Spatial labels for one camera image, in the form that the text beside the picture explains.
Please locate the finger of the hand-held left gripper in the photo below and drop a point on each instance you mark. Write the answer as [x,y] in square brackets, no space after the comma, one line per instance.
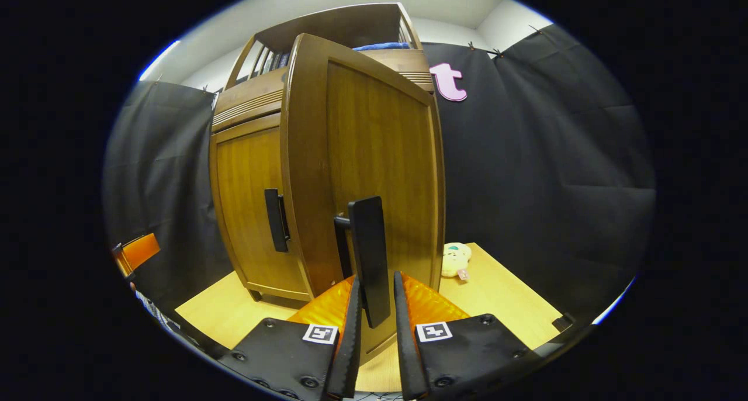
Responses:
[140,250]

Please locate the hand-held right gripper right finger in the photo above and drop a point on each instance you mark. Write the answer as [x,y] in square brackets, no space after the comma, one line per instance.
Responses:
[406,342]

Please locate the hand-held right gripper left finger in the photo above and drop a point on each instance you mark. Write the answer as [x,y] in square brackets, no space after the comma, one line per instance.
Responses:
[345,342]

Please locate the wooden shoe cabinet door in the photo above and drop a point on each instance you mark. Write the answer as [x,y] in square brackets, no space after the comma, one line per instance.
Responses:
[245,185]
[374,144]

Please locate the wooden double-door shoe cabinet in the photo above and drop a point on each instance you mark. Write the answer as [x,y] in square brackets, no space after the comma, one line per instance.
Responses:
[350,24]

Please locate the cream plush toy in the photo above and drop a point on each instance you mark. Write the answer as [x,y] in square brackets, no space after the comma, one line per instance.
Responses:
[454,258]

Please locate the small black block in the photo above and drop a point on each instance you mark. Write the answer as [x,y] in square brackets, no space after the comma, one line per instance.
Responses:
[564,322]

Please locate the white blue-printed panel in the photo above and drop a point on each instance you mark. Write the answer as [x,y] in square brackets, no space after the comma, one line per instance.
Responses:
[610,310]

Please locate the black backdrop cloth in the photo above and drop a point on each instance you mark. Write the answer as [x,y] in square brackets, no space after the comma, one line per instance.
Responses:
[555,185]

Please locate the grey book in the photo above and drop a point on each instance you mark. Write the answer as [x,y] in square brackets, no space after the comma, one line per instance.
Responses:
[267,63]

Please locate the dark book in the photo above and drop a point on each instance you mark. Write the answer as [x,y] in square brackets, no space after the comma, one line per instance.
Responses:
[275,61]

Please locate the blue book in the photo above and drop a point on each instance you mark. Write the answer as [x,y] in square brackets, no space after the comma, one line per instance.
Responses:
[283,59]

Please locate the blue folded towel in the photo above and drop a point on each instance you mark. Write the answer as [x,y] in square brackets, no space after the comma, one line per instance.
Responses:
[385,45]

